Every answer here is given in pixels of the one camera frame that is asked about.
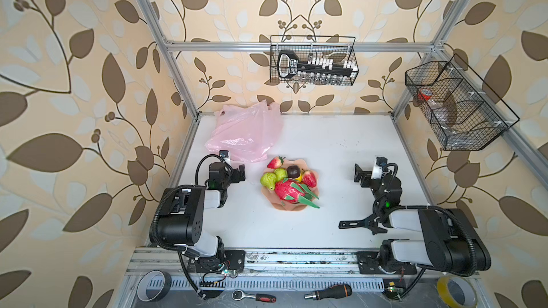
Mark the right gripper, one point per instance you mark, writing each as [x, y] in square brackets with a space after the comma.
[362, 173]

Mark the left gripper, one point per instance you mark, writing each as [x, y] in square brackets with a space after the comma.
[235, 174]

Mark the pink plastic bag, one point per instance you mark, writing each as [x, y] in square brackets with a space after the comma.
[246, 133]

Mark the dark purple mangosteen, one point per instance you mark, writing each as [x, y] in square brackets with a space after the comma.
[294, 171]

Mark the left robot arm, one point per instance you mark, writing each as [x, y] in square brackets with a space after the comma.
[179, 218]

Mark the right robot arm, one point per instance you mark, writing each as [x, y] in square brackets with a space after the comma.
[449, 242]

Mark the green pear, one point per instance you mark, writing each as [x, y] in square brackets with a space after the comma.
[268, 180]

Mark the green apple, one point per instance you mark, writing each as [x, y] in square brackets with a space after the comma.
[281, 174]

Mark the black adjustable wrench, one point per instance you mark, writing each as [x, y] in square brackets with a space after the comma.
[371, 223]

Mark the pink dragon fruit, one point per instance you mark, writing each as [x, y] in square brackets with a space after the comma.
[295, 193]

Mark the pink wavy plate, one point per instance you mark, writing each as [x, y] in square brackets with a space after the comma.
[273, 198]

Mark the red strawberry right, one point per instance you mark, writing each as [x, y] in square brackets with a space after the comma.
[309, 179]

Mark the black orange screwdriver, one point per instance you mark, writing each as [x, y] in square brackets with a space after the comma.
[335, 292]

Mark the black socket set holder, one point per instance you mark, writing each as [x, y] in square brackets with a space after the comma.
[289, 65]

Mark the black tape roll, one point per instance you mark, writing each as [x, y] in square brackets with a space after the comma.
[154, 286]

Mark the yellow tape roll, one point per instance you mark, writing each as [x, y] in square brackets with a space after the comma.
[457, 292]

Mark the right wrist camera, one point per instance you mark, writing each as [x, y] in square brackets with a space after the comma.
[378, 169]

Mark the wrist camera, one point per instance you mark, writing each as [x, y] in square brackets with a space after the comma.
[378, 169]
[225, 156]

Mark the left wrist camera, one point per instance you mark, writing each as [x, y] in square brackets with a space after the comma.
[225, 156]

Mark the black wire basket right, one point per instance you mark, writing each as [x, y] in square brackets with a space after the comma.
[466, 112]

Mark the black wire basket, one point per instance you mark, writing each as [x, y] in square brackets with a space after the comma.
[466, 112]
[336, 47]

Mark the ratchet wrench red handle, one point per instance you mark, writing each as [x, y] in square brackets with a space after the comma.
[239, 295]

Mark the black wire basket back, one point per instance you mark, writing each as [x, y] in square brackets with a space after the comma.
[336, 47]

